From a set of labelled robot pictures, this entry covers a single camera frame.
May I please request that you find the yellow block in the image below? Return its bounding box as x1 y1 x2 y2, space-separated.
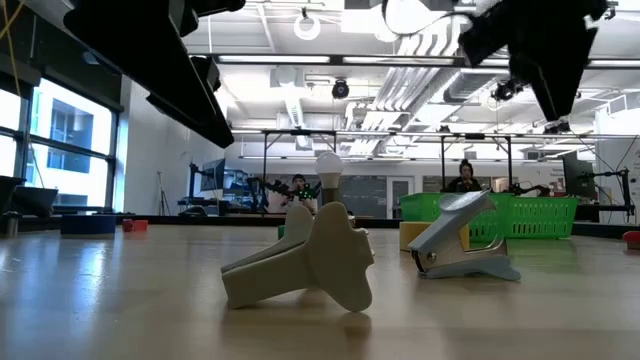
398 221 471 251

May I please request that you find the person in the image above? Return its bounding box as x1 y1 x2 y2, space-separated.
444 158 485 194
279 173 321 214

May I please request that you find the white light bulb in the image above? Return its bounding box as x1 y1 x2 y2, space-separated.
313 151 345 190

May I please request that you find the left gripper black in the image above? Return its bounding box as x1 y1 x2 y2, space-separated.
63 0 246 149

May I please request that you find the black background rig frame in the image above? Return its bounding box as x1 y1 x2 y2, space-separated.
262 128 337 216
440 133 514 194

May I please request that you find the overhead LED light bar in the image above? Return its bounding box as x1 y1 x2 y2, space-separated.
187 53 640 69

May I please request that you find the black monitor on arm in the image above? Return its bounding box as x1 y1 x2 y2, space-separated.
187 158 227 201

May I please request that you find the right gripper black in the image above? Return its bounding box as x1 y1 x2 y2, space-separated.
457 0 609 122

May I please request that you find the green plastic basket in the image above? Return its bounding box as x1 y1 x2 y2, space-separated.
399 192 514 246
504 196 581 240

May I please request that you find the black desk monitor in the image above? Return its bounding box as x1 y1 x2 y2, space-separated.
562 151 599 200

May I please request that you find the yellow hanging cable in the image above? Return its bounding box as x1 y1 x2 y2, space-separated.
0 0 25 96

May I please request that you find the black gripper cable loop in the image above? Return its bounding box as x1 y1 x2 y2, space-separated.
381 0 472 35

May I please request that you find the black aluminium table frame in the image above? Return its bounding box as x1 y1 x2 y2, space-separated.
0 212 640 240

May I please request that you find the dark tilted panel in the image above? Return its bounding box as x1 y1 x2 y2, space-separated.
14 187 59 217

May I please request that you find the grey staple remover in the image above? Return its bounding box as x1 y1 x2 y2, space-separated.
407 189 522 282

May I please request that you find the thin black tripod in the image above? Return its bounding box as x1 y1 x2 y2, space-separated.
155 170 172 216

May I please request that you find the black equipment stand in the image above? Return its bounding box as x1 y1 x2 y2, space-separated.
579 167 637 220

